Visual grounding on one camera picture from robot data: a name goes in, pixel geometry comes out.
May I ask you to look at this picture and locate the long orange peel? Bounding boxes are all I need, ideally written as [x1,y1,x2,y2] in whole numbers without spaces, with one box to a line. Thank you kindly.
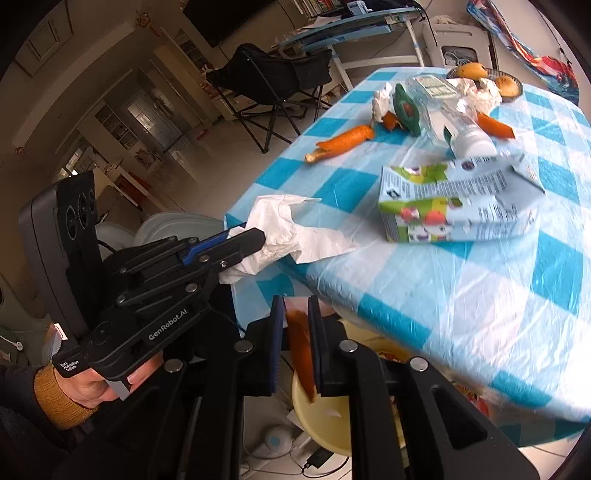
[305,126,376,164]

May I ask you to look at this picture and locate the blue tilting desk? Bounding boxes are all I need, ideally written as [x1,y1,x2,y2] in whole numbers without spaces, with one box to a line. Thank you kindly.
[277,7,428,90]

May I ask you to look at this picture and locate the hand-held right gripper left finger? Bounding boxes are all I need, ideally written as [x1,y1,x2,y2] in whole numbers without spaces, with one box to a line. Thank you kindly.
[106,295,289,480]

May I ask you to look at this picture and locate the wide orange peel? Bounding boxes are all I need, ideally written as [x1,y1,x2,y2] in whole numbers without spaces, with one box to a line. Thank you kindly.
[285,308,319,403]

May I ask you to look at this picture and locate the white display cabinet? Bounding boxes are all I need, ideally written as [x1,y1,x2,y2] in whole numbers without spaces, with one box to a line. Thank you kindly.
[152,28,218,132]

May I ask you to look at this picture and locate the person's left forearm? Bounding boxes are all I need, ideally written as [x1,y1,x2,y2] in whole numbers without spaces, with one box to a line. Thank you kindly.
[0,362,107,480]

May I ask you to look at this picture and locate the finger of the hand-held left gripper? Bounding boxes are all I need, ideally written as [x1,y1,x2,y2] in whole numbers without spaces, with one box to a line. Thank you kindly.
[115,229,267,308]
[104,224,247,278]

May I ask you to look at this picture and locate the white papers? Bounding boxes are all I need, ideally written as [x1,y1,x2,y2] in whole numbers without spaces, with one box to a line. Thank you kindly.
[302,16,342,31]

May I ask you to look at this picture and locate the white appliance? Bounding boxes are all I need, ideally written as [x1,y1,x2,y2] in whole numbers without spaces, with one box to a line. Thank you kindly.
[422,23,497,70]

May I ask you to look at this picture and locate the blue checkered tablecloth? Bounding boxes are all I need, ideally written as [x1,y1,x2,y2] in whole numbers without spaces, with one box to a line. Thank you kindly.
[224,67,591,448]

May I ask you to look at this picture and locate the dark fruit bowl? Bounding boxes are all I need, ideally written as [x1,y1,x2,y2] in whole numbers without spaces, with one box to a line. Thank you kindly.
[445,67,524,103]

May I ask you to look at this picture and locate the red wall ornament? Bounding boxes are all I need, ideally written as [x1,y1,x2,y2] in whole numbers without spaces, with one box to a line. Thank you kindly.
[134,14,160,40]

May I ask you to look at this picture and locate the black television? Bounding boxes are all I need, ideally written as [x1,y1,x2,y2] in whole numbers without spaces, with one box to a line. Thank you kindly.
[182,0,296,48]

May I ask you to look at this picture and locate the white low table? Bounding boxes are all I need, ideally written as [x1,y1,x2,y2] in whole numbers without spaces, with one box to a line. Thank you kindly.
[108,161,153,208]

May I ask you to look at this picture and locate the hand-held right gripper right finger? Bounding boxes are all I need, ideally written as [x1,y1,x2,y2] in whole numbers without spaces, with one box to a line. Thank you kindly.
[308,295,541,480]

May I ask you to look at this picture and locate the person's left hand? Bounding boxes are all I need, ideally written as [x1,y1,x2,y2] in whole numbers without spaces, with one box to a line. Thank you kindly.
[74,354,164,409]

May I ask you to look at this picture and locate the colourful hanging cloth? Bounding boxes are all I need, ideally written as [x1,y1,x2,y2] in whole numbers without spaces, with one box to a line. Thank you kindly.
[466,0,580,104]

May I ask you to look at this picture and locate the white tissue sheet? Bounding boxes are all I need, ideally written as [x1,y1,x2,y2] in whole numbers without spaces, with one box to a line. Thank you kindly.
[218,195,358,284]

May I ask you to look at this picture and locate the white round stool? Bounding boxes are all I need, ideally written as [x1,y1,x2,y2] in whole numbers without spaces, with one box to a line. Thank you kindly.
[134,211,227,245]

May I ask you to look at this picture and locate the yellow plastic bin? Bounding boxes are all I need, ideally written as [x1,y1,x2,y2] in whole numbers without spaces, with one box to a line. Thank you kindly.
[291,318,407,455]

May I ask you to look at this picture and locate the row of books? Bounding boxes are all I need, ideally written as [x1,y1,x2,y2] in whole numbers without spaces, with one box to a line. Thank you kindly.
[295,0,352,14]

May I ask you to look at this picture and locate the clear plastic bottle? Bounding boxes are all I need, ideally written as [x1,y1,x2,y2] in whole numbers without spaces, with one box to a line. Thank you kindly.
[405,75,498,158]

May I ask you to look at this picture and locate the red yellow printed bag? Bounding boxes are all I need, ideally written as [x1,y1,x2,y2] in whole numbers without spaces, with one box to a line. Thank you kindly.
[450,381,491,418]

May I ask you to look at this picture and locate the black folding chair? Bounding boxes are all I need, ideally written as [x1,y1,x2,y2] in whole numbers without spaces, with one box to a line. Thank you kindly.
[205,43,334,154]

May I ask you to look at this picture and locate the white round floor device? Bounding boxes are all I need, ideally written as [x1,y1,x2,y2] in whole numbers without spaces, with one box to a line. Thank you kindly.
[263,425,294,455]

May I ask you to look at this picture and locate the crumpled white paper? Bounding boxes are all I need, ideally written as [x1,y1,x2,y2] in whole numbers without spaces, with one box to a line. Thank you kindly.
[455,78,503,114]

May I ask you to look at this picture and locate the drink carton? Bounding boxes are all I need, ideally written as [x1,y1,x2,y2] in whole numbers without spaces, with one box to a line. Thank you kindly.
[378,154,546,243]

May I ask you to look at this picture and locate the crumpled white tissue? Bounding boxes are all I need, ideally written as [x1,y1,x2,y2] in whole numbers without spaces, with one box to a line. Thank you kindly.
[372,83,395,125]

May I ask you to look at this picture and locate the thick orange peel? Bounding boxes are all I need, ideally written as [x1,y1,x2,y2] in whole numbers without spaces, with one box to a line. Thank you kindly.
[475,112,515,139]

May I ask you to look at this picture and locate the green tree plush toy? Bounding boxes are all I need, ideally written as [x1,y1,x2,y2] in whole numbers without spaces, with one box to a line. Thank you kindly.
[392,84,423,138]

